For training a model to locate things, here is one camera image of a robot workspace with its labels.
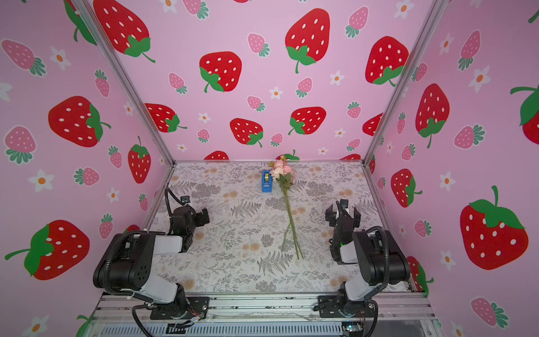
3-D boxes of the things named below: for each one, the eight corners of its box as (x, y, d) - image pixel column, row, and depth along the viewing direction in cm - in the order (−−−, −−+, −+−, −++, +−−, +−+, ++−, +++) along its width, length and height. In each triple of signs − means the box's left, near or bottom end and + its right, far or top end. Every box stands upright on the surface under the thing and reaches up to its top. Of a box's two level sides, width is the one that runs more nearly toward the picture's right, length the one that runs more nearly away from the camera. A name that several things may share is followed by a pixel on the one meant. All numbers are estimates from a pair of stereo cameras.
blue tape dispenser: (262, 192, 110) (261, 185, 105) (262, 177, 117) (262, 170, 112) (271, 192, 110) (271, 185, 105) (272, 177, 117) (272, 170, 112)
